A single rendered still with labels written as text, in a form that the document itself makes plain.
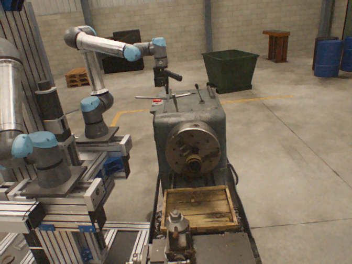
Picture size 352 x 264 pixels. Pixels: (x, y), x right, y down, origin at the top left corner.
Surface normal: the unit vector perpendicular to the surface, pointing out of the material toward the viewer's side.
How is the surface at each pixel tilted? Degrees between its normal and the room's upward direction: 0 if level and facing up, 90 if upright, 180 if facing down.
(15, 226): 90
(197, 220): 0
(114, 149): 90
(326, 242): 0
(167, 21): 90
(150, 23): 90
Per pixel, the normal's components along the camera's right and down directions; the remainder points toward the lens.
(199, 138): -0.02, 0.42
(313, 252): -0.10, -0.90
